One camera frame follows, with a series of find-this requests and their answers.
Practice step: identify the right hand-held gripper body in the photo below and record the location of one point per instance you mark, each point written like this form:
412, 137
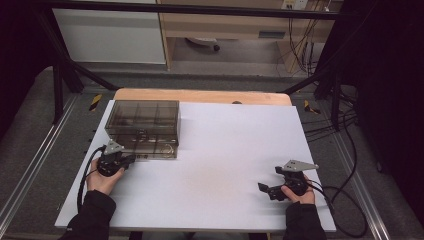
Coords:
296, 181

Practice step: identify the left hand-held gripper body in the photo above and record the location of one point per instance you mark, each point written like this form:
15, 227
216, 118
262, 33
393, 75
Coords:
110, 165

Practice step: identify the smoky transparent drawer box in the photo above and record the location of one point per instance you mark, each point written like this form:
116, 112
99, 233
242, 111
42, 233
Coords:
143, 113

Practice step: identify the person's right hand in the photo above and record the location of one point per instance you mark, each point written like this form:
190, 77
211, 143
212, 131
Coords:
303, 199

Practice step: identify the person's left hand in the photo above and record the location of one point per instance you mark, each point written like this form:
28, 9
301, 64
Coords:
100, 183

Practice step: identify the white board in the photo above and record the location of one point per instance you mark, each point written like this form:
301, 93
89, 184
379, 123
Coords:
226, 150

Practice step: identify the wooden table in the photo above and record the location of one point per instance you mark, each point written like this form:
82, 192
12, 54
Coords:
200, 96

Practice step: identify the white cabinet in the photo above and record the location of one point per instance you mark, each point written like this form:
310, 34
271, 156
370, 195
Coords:
110, 36

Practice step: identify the chair base with caster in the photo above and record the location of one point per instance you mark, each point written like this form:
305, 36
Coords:
203, 41

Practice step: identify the black curtain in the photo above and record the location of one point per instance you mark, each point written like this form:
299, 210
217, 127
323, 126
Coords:
393, 83
16, 50

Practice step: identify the wooden desk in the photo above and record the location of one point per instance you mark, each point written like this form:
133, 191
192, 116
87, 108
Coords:
233, 25

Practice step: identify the white power strip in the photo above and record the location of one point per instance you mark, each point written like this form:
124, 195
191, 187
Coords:
295, 4

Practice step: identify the aluminium rail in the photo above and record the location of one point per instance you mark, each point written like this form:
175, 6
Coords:
36, 153
363, 193

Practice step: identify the black metal frame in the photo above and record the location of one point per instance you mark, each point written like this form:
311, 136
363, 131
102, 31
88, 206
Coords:
200, 9

